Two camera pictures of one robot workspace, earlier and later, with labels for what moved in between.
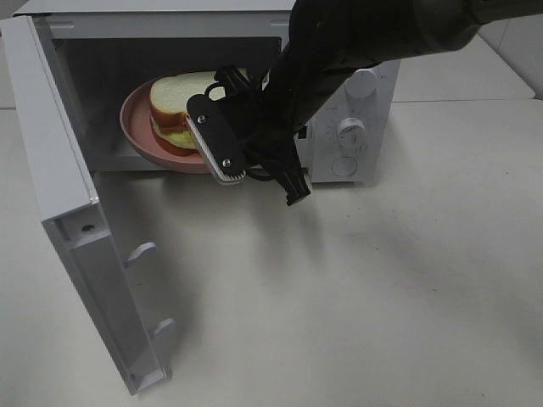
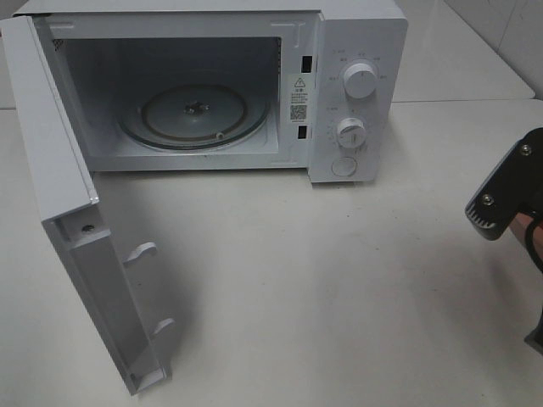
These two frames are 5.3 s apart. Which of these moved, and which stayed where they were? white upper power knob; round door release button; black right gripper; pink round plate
Moved: black right gripper; pink round plate
Stayed: round door release button; white upper power knob
